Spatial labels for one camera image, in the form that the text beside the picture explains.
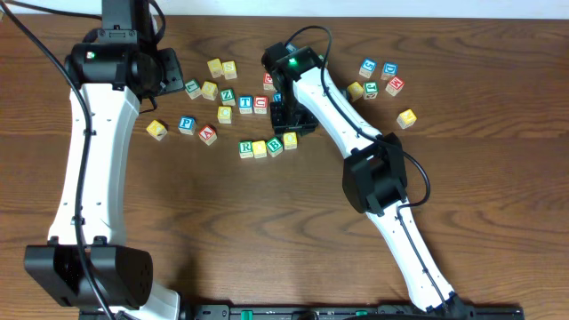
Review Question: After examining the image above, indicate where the yellow C block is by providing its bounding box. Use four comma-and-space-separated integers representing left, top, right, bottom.
217, 106, 232, 124

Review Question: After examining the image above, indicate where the blue G block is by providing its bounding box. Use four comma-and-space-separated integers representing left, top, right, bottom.
358, 58, 377, 79

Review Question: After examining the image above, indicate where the green B block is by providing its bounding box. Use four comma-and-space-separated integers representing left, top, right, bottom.
266, 137, 284, 157

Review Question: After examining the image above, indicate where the yellow O block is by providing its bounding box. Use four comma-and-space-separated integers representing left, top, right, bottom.
283, 132, 298, 150
252, 140, 268, 159

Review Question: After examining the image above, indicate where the green Z block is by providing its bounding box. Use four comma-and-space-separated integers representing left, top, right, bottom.
220, 88, 236, 106

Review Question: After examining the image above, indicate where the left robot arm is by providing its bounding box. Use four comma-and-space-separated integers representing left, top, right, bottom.
24, 23, 188, 319

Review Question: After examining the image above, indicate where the blue P block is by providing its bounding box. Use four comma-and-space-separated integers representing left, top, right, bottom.
178, 116, 196, 135

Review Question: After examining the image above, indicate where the blue T block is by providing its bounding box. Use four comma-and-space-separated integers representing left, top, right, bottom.
238, 96, 253, 114

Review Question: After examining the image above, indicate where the yellow block beside L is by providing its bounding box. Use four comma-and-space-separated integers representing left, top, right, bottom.
201, 81, 219, 100

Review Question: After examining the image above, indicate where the green L block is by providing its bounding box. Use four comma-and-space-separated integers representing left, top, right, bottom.
185, 79, 202, 100

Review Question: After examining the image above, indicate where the yellow block top left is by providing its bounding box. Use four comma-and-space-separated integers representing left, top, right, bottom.
207, 58, 224, 78

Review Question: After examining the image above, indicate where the red E block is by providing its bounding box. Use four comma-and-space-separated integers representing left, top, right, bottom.
262, 73, 275, 91

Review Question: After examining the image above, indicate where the yellow S block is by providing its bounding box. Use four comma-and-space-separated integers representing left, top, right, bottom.
222, 60, 237, 80

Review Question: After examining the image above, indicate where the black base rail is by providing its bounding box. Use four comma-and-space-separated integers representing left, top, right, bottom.
78, 303, 525, 320

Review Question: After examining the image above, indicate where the red U block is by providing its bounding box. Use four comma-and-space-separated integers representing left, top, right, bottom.
253, 96, 268, 114

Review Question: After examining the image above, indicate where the red M block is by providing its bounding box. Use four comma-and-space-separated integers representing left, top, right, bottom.
385, 76, 405, 96

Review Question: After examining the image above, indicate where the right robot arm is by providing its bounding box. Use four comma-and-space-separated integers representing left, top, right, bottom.
261, 43, 475, 319

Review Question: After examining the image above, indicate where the yellow block far left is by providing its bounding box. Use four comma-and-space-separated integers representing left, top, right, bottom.
146, 120, 168, 141

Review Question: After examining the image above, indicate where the green J block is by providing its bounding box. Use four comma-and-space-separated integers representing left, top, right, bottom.
363, 81, 379, 100

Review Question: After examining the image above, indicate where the red A block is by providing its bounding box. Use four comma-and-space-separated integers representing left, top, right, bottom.
198, 125, 217, 146

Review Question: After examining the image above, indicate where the blue D block right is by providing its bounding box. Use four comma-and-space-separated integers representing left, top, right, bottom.
381, 62, 398, 81

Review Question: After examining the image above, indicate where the yellow block right centre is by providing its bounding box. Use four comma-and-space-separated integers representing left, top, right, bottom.
347, 81, 365, 101

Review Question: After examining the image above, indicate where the yellow block far right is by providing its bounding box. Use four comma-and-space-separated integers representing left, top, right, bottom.
397, 108, 417, 129

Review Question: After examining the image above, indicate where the green R block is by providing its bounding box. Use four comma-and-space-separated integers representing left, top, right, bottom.
238, 140, 254, 158

